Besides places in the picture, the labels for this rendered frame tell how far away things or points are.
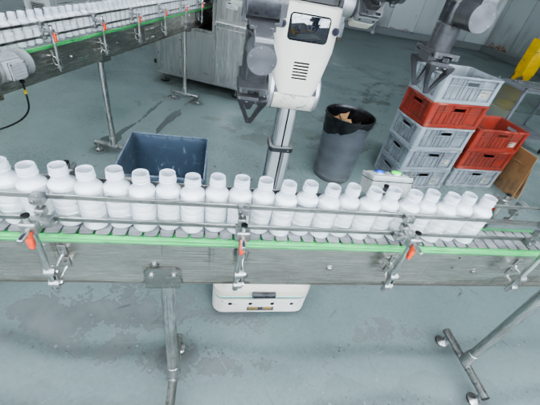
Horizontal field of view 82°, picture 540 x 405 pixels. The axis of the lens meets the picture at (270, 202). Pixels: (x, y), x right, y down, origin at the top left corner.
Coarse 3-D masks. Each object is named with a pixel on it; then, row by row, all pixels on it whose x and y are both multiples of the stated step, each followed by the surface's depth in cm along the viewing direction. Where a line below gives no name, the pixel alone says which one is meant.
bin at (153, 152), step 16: (128, 144) 121; (144, 144) 131; (160, 144) 132; (176, 144) 133; (192, 144) 134; (128, 160) 123; (144, 160) 136; (160, 160) 137; (176, 160) 138; (192, 160) 139; (128, 176) 105; (176, 176) 143
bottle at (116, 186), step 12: (108, 168) 71; (120, 168) 72; (108, 180) 70; (120, 180) 71; (108, 192) 71; (120, 192) 72; (108, 204) 74; (120, 204) 74; (108, 216) 77; (120, 216) 76; (132, 216) 79; (120, 228) 79
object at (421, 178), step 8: (376, 160) 333; (384, 160) 320; (376, 168) 333; (384, 168) 321; (392, 168) 308; (408, 176) 305; (416, 176) 307; (424, 176) 310; (432, 176) 312; (440, 176) 315; (416, 184) 315; (424, 184) 318; (432, 184) 320; (440, 184) 322
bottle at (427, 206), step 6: (426, 192) 87; (432, 192) 88; (438, 192) 87; (426, 198) 86; (432, 198) 85; (438, 198) 85; (420, 204) 87; (426, 204) 87; (432, 204) 86; (420, 210) 87; (426, 210) 86; (432, 210) 86; (420, 222) 89; (426, 222) 89; (414, 228) 91; (420, 228) 90
